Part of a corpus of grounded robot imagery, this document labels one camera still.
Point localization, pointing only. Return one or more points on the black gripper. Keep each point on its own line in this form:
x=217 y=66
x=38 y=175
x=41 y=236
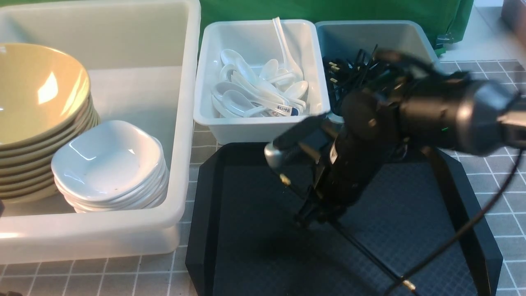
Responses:
x=344 y=162

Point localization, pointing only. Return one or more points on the black chopstick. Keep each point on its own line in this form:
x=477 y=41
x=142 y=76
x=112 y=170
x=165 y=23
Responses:
x=349 y=238

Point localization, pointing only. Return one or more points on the white spoon blue handle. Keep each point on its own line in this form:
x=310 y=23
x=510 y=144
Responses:
x=240 y=105

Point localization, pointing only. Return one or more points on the yellow noodle bowl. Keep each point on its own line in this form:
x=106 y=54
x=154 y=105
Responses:
x=41 y=91

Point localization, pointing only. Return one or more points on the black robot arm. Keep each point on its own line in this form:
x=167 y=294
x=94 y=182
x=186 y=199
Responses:
x=411 y=104

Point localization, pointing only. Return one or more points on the pile of black chopsticks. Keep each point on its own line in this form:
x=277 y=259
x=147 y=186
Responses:
x=343 y=75

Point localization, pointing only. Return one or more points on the long white ladle spoon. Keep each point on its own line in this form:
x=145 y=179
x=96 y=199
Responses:
x=289 y=63

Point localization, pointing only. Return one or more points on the black serving tray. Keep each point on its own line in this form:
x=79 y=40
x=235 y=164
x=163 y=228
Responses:
x=243 y=240

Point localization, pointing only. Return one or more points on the white plastic spoon bin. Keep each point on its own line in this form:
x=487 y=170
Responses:
x=257 y=42

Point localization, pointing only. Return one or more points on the blue plastic chopstick bin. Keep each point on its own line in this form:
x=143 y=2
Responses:
x=343 y=39

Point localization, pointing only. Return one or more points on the pile of white spoons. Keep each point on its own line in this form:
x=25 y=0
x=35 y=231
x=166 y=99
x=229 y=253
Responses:
x=272 y=84

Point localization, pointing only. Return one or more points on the green cloth backdrop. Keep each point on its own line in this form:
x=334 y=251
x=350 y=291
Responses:
x=437 y=18

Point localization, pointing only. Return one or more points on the large white plastic tub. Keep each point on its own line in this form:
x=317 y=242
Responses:
x=142 y=59

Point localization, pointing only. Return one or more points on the stack of white dishes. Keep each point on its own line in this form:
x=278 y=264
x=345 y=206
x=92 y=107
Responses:
x=120 y=167

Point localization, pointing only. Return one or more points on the stack of yellow bowls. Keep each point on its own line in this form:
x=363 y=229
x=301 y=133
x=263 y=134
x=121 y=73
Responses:
x=30 y=168

